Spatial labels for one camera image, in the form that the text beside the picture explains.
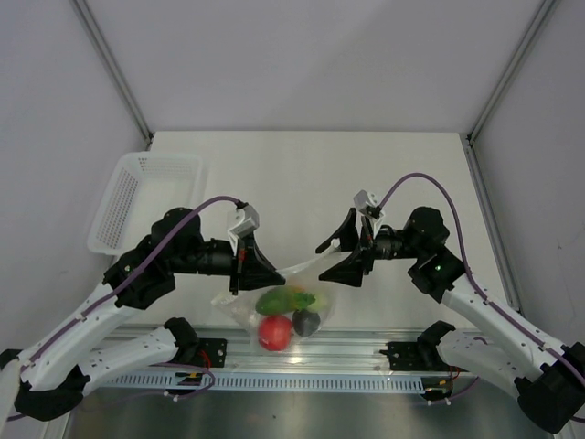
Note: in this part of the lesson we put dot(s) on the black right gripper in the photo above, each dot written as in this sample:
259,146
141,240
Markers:
350,270

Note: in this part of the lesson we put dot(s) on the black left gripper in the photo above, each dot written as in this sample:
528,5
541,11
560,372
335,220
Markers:
251,267

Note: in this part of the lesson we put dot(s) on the orange green toy mango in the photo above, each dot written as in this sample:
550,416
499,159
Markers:
277,301

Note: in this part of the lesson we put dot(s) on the clear zip top bag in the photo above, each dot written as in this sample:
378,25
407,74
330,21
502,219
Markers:
241,307

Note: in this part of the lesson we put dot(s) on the red toy tomato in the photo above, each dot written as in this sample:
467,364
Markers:
275,333

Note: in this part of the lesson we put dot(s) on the dark brown toy mushroom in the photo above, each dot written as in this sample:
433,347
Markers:
305,323

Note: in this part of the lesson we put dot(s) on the white perforated plastic basket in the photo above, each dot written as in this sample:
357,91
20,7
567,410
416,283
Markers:
142,188

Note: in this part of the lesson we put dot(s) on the white toy radish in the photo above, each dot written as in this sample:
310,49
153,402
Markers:
312,302

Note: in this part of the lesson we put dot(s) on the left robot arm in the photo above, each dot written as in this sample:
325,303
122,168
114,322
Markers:
52,377

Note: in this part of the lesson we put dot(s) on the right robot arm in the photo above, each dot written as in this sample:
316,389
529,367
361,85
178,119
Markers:
544,375

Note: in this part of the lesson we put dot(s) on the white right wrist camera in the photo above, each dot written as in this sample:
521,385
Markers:
366,203

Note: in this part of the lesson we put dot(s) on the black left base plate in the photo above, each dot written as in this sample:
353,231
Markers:
211,354

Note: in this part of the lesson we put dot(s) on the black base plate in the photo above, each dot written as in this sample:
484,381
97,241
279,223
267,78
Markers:
211,354
415,356

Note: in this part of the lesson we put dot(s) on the aluminium mounting rail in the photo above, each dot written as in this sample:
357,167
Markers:
320,350

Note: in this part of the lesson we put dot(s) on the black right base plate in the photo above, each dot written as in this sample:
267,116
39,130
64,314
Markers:
415,356

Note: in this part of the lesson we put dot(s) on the right aluminium frame post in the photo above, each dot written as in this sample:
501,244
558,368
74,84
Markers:
529,38

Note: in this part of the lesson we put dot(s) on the aluminium frame post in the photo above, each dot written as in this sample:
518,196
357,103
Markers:
529,38
112,67

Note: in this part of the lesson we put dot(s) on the white slotted cable duct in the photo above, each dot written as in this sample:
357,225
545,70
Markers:
240,381

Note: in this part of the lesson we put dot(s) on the left aluminium frame post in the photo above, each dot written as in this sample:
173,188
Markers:
112,67

